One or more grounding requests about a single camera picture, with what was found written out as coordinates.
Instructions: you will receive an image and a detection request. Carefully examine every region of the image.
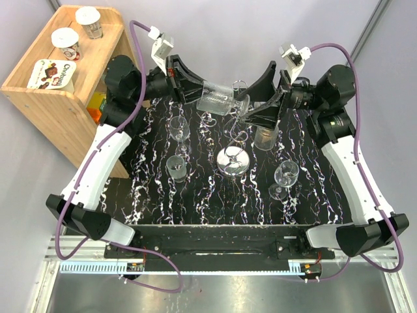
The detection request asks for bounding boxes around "clear smooth wine glass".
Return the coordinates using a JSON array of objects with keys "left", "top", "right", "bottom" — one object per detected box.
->
[{"left": 169, "top": 116, "right": 190, "bottom": 156}]

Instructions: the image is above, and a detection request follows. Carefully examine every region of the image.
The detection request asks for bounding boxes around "orange juice carton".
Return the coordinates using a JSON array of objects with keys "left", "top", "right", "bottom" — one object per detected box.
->
[{"left": 87, "top": 92, "right": 106, "bottom": 125}]

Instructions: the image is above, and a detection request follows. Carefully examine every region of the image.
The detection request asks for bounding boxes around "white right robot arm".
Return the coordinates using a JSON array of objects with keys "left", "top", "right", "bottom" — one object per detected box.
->
[{"left": 237, "top": 61, "right": 409, "bottom": 258}]

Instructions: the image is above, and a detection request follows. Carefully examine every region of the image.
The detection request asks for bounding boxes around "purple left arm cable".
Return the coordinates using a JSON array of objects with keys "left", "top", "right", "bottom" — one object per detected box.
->
[{"left": 55, "top": 20, "right": 186, "bottom": 293}]

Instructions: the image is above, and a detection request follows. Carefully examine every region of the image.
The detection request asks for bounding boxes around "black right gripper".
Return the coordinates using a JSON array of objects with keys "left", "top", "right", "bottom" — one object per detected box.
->
[{"left": 236, "top": 62, "right": 325, "bottom": 131}]

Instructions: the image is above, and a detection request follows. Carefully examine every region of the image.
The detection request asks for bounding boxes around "white lidded yogurt cup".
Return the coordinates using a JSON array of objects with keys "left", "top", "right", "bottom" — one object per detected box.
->
[{"left": 51, "top": 27, "right": 82, "bottom": 61}]

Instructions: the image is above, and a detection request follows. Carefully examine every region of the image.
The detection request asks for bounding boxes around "clear wine glass right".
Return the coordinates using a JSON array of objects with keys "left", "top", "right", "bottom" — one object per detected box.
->
[{"left": 268, "top": 160, "right": 299, "bottom": 200}]

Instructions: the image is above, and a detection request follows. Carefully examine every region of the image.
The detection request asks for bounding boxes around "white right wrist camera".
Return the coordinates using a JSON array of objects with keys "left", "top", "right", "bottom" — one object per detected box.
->
[{"left": 280, "top": 44, "right": 311, "bottom": 83}]

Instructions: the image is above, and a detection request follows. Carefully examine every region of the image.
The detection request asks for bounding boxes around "wooden shelf unit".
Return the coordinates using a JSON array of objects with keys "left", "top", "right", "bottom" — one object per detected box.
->
[{"left": 1, "top": 5, "right": 136, "bottom": 167}]

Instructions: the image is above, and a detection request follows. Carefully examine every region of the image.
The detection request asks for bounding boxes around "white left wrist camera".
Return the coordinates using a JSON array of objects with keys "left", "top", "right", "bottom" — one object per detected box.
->
[{"left": 148, "top": 26, "right": 174, "bottom": 75}]

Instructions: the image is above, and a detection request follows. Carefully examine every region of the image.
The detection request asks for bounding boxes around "frosted short goblet front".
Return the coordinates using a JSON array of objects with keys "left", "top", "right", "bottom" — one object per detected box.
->
[{"left": 196, "top": 81, "right": 250, "bottom": 117}]

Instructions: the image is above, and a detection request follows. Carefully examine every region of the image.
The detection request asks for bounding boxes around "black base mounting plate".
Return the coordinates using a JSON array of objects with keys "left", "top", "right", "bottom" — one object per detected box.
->
[{"left": 103, "top": 223, "right": 336, "bottom": 273}]

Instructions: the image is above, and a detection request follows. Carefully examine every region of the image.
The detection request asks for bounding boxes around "clear cup white lid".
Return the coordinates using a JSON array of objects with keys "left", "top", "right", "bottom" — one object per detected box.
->
[{"left": 75, "top": 7, "right": 103, "bottom": 39}]

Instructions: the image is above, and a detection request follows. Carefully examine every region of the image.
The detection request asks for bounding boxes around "clear patterned short goblet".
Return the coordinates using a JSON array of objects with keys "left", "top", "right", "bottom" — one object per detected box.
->
[{"left": 166, "top": 155, "right": 187, "bottom": 183}]

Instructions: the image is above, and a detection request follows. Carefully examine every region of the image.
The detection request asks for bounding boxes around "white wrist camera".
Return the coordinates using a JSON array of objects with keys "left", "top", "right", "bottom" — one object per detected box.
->
[
  {"left": 148, "top": 26, "right": 174, "bottom": 75},
  {"left": 280, "top": 44, "right": 311, "bottom": 83}
]

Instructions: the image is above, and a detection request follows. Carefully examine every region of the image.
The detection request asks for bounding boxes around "ribbed glass goblet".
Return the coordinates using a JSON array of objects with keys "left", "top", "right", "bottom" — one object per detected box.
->
[{"left": 253, "top": 127, "right": 279, "bottom": 151}]

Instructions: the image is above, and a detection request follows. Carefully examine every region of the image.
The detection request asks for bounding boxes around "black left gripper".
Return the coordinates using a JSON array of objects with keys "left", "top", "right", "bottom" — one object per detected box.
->
[{"left": 131, "top": 54, "right": 216, "bottom": 107}]

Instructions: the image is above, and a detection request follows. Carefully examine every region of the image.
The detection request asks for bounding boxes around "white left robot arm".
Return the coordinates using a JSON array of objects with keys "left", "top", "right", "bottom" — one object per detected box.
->
[{"left": 46, "top": 55, "right": 203, "bottom": 258}]

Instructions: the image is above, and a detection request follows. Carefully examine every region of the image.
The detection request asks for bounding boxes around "Chobani yogurt cup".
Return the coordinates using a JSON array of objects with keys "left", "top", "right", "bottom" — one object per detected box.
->
[{"left": 27, "top": 59, "right": 77, "bottom": 93}]

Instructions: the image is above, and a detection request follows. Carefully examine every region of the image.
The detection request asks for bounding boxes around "chrome wine glass rack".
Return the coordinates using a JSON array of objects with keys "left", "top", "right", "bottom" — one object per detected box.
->
[{"left": 216, "top": 80, "right": 250, "bottom": 177}]

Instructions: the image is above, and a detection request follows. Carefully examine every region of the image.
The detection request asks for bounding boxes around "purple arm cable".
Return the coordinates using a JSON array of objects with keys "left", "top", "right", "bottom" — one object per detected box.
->
[
  {"left": 55, "top": 20, "right": 186, "bottom": 293},
  {"left": 302, "top": 42, "right": 405, "bottom": 284}
]

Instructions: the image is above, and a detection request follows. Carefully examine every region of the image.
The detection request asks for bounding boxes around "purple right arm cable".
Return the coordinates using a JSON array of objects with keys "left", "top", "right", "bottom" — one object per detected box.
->
[{"left": 302, "top": 42, "right": 405, "bottom": 284}]

